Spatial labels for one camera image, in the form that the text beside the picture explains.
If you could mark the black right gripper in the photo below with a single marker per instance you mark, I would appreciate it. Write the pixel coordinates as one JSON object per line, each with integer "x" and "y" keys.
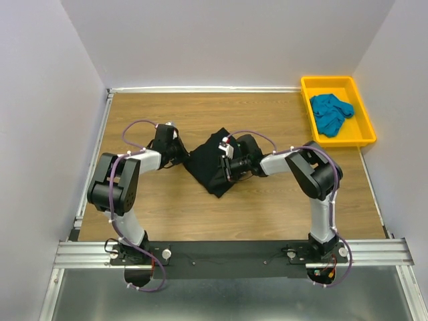
{"x": 225, "y": 169}

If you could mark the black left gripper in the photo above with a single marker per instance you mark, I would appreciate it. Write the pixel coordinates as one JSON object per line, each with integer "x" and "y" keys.
{"x": 183, "y": 154}

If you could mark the black t shirt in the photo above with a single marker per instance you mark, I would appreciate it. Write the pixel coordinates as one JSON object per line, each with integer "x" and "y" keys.
{"x": 204, "y": 165}

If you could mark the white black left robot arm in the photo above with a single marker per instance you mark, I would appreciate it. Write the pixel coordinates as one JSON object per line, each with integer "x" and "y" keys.
{"x": 114, "y": 184}

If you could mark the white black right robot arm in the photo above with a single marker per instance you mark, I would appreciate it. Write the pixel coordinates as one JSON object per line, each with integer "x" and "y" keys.
{"x": 316, "y": 173}

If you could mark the teal t shirt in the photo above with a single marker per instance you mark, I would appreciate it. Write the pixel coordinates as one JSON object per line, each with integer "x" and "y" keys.
{"x": 330, "y": 113}

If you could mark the yellow plastic bin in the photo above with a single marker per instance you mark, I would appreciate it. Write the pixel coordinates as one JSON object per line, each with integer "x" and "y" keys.
{"x": 357, "y": 131}

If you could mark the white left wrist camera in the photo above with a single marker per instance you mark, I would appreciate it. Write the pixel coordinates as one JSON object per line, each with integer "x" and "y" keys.
{"x": 174, "y": 129}

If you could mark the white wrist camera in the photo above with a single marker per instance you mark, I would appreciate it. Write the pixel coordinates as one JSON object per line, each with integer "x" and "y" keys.
{"x": 226, "y": 148}
{"x": 174, "y": 129}

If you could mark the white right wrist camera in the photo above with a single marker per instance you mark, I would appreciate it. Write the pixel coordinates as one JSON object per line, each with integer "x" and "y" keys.
{"x": 226, "y": 148}

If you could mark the aluminium back edge rail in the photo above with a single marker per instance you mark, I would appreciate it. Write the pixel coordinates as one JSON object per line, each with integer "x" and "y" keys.
{"x": 204, "y": 89}

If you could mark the black mounting base plate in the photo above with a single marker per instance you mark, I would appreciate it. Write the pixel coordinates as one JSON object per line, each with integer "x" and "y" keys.
{"x": 191, "y": 260}

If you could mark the aluminium left side rail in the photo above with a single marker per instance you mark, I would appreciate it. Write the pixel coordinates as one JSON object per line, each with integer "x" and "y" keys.
{"x": 94, "y": 152}

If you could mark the aluminium front frame rail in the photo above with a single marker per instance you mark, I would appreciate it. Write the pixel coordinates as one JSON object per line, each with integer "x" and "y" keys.
{"x": 365, "y": 252}

